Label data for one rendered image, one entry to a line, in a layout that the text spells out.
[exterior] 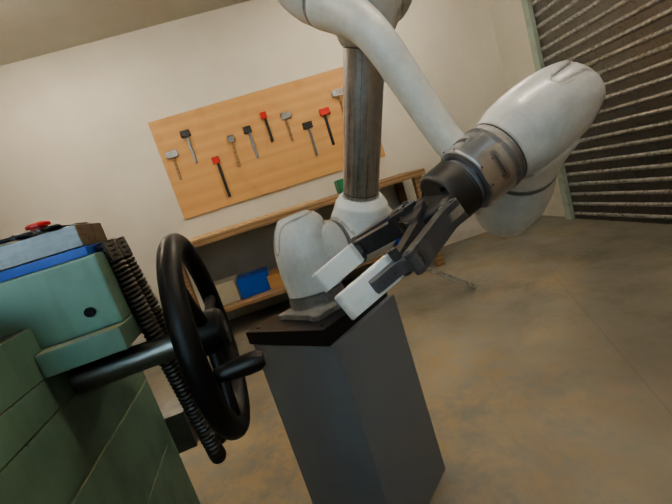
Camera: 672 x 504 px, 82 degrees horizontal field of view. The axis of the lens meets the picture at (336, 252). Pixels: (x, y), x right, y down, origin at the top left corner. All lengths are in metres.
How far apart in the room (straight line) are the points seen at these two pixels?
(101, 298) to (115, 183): 3.50
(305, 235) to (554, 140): 0.64
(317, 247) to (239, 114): 2.92
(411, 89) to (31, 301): 0.62
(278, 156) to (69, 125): 1.81
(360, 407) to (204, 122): 3.23
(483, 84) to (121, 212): 3.67
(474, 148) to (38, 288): 0.53
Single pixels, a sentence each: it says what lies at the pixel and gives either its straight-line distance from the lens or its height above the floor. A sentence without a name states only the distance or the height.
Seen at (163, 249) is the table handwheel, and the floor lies 0.94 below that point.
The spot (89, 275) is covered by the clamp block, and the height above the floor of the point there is 0.94.
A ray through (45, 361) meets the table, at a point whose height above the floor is 0.86.
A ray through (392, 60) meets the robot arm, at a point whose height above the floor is 1.12.
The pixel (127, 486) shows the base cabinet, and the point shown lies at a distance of 0.69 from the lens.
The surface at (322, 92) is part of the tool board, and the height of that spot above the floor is 1.78.
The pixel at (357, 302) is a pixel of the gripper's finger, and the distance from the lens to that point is 0.39.
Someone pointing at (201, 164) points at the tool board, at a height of 1.48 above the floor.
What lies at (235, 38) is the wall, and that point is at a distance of 4.03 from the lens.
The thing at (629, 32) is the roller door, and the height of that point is 1.30.
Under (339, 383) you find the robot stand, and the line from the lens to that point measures 0.97.
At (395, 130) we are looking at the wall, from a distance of 3.98.
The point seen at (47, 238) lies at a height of 0.99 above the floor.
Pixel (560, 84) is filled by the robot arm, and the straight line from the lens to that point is 0.55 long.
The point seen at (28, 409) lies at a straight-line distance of 0.54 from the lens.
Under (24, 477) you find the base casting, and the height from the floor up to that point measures 0.78.
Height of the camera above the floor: 0.95
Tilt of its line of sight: 10 degrees down
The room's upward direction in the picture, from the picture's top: 18 degrees counter-clockwise
